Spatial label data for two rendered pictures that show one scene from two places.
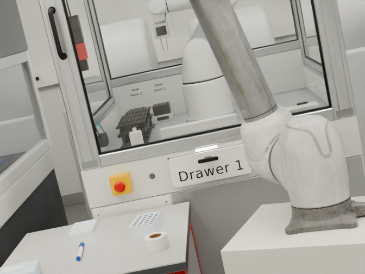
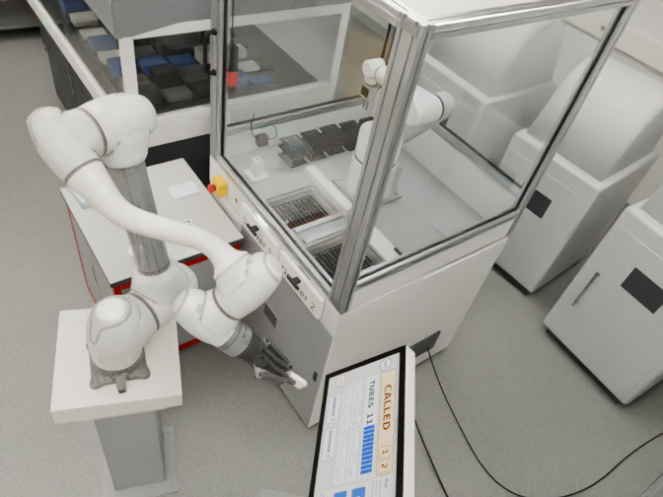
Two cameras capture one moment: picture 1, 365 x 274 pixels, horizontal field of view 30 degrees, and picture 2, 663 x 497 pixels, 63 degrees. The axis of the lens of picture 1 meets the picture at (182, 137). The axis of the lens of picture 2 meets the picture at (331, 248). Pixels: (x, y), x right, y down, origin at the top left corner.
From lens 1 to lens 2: 221 cm
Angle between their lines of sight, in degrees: 49
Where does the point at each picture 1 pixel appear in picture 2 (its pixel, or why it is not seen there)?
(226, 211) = not seen: hidden behind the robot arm
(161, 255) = (122, 264)
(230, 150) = (268, 239)
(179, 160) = (246, 210)
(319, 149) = (90, 334)
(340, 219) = (94, 375)
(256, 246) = (65, 330)
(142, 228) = not seen: hidden behind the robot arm
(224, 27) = not seen: hidden behind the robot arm
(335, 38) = (350, 254)
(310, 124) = (96, 318)
